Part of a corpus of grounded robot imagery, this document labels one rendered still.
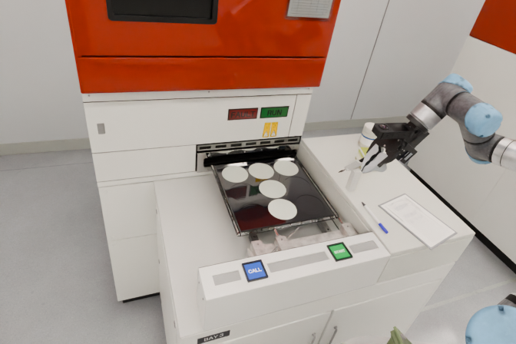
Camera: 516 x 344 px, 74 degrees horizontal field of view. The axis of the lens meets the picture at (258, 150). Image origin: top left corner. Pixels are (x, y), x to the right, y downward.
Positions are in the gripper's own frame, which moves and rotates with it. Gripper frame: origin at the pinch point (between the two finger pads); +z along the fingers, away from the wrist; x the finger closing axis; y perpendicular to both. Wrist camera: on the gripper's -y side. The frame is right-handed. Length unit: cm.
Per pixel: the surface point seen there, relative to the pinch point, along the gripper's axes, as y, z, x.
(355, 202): 14.4, 12.4, 3.4
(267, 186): -2.3, 31.3, 22.8
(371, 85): 169, -26, 199
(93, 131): -60, 50, 40
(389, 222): 20.1, 8.5, -7.0
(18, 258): -47, 169, 81
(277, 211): -3.0, 31.6, 9.6
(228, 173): -13, 38, 32
